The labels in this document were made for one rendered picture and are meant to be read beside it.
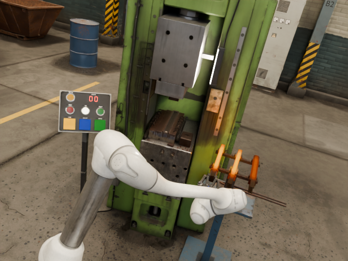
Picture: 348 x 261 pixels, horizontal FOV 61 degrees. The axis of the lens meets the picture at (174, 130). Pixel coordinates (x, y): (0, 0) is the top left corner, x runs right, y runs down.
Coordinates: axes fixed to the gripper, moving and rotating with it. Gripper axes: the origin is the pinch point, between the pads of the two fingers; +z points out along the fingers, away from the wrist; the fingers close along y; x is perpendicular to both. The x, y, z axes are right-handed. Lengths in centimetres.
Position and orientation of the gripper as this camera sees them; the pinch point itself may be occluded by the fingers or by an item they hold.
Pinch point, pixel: (212, 175)
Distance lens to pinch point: 185.3
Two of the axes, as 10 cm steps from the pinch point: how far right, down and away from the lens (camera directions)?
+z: 3.0, -3.9, 8.7
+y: 9.4, 2.8, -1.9
